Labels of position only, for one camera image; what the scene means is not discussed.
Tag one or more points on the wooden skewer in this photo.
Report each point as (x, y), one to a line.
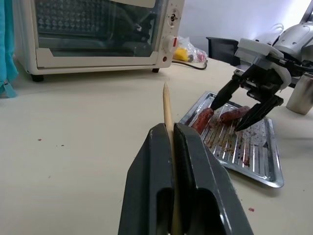
(167, 107)

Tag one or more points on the ribbed metal baking tray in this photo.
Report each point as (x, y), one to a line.
(256, 156)

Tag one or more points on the white oven knob red mark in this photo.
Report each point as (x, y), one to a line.
(170, 43)

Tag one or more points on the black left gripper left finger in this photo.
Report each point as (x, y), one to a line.
(146, 171)

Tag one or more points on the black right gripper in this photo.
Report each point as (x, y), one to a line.
(265, 82)

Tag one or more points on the stainless steel cup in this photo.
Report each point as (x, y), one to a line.
(302, 98)

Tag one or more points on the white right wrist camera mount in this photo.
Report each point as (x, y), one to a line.
(254, 46)

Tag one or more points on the cream toaster oven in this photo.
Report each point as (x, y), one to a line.
(97, 61)

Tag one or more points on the reddish brown sausage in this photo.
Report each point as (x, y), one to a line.
(203, 120)
(232, 114)

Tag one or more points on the teal cloth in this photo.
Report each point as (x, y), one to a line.
(7, 49)

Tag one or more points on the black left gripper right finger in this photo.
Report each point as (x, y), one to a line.
(203, 186)

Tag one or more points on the clear plastic bag with toys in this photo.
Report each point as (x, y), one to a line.
(187, 50)

